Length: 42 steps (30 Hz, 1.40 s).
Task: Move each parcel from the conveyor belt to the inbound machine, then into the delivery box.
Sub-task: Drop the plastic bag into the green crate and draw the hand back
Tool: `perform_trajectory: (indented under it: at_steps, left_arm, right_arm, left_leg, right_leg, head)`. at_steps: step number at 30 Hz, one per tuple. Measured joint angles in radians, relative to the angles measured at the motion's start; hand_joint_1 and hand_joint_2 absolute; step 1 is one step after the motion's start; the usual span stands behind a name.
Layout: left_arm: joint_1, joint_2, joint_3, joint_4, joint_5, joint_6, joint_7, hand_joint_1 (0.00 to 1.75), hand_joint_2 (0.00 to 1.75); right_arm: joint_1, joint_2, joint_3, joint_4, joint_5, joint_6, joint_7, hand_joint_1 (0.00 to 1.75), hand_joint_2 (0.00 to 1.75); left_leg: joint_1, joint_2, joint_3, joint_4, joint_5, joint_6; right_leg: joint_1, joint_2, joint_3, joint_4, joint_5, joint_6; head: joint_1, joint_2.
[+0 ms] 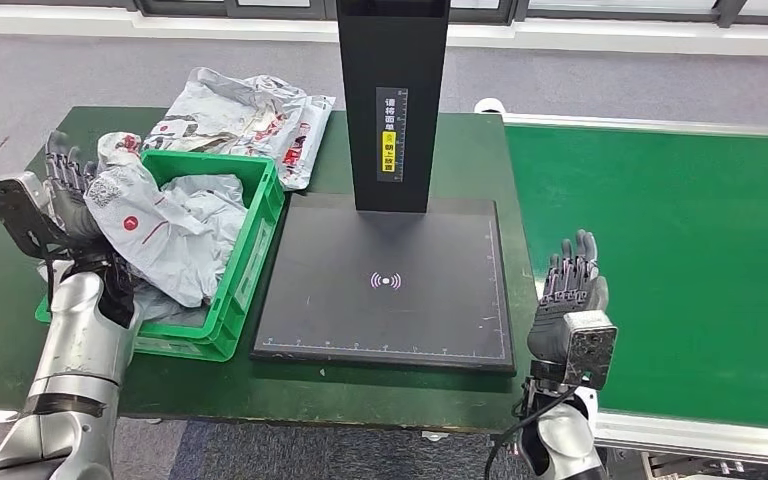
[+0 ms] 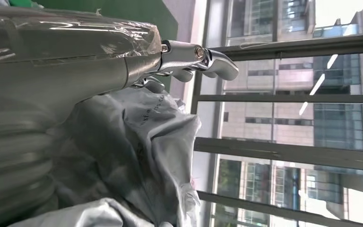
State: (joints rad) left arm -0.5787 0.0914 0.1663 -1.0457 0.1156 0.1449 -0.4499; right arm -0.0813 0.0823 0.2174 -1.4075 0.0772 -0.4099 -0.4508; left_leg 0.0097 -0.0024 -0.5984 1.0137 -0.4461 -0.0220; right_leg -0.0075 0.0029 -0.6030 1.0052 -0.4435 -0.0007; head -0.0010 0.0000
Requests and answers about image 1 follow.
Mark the flat white red-print mailer bag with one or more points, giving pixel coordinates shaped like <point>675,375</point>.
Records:
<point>306,142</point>

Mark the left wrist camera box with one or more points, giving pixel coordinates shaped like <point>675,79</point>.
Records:
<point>16,212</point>

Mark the black inbound scanner machine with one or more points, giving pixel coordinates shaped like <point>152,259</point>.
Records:
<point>390,265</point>

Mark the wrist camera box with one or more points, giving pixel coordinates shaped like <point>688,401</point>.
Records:
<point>589,348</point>
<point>16,212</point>

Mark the green conveyor belt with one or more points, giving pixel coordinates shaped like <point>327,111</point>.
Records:
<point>656,199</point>

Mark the crumpled silver printed mailer bag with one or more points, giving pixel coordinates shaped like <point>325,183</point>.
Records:
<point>225,112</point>

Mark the dark window frame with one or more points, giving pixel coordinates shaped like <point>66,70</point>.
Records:
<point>278,8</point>

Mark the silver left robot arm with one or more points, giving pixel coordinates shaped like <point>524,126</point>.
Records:
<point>79,358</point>

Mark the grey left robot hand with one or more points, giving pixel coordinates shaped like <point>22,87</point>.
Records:
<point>72,205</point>

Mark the grey red-print parcel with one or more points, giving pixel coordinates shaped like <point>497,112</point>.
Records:
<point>172,311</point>

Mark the pale grey mailer parcel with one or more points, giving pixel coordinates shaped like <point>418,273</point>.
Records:
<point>218,189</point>

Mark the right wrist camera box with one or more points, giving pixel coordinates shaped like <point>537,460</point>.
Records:
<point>589,348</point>

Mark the aluminium conveyor frame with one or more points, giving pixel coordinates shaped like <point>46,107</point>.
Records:
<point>689,440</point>

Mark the green plastic crate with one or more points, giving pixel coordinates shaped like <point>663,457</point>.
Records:
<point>245,265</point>

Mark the white table foot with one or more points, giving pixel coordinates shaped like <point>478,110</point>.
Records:
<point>1,416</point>

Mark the large grey red-striped parcel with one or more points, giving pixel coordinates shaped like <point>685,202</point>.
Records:
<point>165,245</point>

